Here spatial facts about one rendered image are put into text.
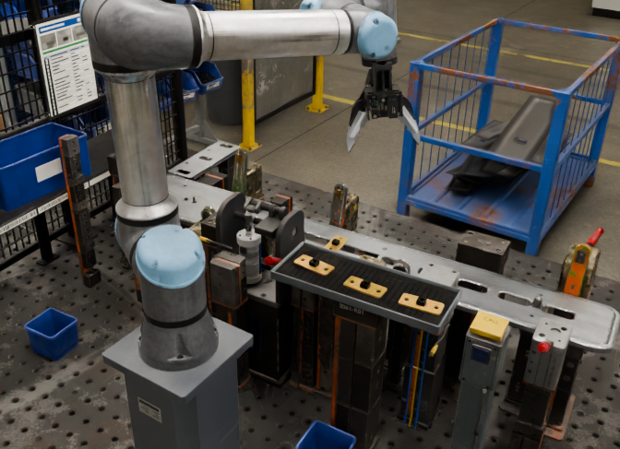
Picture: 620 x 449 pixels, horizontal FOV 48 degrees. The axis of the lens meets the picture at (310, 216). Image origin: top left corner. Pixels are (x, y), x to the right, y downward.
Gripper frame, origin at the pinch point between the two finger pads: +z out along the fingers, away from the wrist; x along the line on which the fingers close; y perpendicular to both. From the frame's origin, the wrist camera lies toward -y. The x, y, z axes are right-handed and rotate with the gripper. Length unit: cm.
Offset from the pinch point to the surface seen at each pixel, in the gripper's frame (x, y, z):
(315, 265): -17.1, 13.3, 19.8
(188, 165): -56, -72, 25
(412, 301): 1.3, 25.0, 23.3
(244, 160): -36, -56, 20
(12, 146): -103, -55, 7
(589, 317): 44, 8, 43
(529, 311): 31, 6, 41
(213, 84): -74, -299, 52
